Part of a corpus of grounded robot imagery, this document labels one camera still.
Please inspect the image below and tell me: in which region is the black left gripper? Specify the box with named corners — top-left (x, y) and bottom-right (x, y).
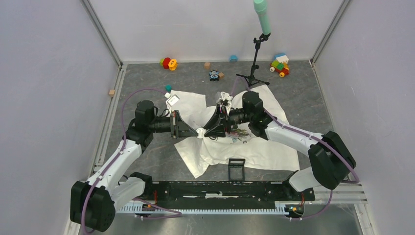
top-left (148, 110), bottom-right (198, 139)

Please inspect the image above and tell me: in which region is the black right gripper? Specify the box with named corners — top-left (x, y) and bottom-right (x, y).
top-left (203, 104), bottom-right (253, 138)

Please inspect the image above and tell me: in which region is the white floral t-shirt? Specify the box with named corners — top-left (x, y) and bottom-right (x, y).
top-left (171, 90), bottom-right (300, 178)

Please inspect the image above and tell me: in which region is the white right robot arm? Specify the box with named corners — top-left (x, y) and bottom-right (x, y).
top-left (204, 91), bottom-right (359, 200)

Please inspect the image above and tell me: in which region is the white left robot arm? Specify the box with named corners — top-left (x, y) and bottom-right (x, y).
top-left (69, 100), bottom-right (198, 232)

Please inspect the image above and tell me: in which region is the black brooch box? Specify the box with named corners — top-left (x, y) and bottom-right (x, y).
top-left (228, 158), bottom-right (246, 182)

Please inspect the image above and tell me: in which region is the teal small cube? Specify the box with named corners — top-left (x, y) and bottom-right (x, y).
top-left (165, 85), bottom-right (172, 92)

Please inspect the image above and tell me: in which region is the black blue robot toy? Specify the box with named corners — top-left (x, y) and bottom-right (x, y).
top-left (209, 70), bottom-right (219, 81)

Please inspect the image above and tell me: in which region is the blue round block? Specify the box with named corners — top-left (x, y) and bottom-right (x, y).
top-left (229, 54), bottom-right (238, 62)

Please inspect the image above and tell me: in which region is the colourful brick toy car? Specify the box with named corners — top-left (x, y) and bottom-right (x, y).
top-left (269, 53), bottom-right (290, 78)

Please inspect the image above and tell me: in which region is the black tripod stand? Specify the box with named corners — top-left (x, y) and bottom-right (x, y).
top-left (236, 33), bottom-right (271, 88)

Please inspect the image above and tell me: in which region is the teal foam microphone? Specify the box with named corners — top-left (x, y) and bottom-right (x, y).
top-left (253, 0), bottom-right (271, 35)

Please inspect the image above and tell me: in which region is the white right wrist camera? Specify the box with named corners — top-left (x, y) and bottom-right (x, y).
top-left (215, 92), bottom-right (233, 114)

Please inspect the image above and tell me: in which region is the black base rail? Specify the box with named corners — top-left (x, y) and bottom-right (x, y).
top-left (140, 181), bottom-right (315, 210)

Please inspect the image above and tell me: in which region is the red yellow green ring toy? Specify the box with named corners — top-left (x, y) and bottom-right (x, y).
top-left (159, 57), bottom-right (178, 71)

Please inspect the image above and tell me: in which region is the white slotted cable duct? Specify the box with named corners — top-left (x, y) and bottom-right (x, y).
top-left (117, 201), bottom-right (301, 216)

